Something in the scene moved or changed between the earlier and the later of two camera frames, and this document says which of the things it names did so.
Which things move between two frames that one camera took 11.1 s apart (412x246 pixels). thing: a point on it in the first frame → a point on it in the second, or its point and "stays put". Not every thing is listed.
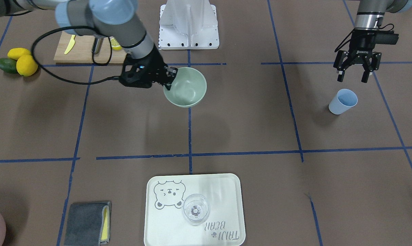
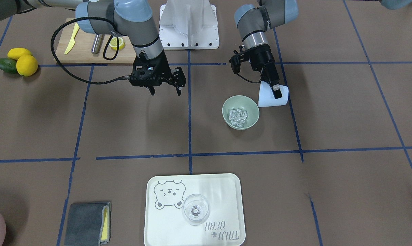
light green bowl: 188,88 → 239,101
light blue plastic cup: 344,99 → 267,97
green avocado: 8,65 stays put
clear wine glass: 196,208 stays put
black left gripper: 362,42 → 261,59
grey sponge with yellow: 88,223 stays put
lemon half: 115,45 stays put
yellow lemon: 26,65 stays put
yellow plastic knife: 71,44 stays put
